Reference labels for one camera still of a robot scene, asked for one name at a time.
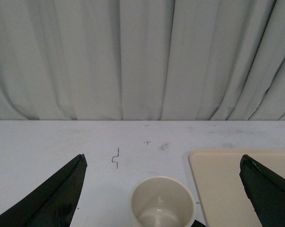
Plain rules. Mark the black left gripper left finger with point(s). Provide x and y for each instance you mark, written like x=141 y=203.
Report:
x=53 y=203

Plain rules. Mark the beige square plate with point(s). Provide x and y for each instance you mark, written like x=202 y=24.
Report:
x=221 y=192

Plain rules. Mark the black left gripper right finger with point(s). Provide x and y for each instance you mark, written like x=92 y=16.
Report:
x=266 y=191

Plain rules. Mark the white pleated curtain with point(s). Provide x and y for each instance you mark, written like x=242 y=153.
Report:
x=142 y=60

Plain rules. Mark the cream mug with black handle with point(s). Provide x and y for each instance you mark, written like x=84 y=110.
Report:
x=162 y=201

